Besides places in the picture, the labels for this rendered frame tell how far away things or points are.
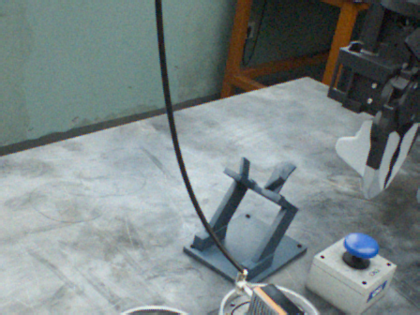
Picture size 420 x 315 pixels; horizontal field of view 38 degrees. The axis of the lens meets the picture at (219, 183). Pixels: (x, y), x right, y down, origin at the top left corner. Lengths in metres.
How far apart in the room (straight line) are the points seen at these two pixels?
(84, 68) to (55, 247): 1.79
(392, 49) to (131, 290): 0.37
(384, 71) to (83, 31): 1.91
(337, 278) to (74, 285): 0.29
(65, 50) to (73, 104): 0.23
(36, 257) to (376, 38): 0.43
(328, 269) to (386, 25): 0.27
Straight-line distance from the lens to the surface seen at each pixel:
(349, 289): 0.71
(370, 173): 0.65
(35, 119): 2.44
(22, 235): 0.76
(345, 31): 2.55
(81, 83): 2.50
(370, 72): 0.62
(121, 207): 0.81
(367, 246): 0.71
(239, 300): 0.65
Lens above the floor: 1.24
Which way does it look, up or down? 29 degrees down
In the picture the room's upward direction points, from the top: 11 degrees clockwise
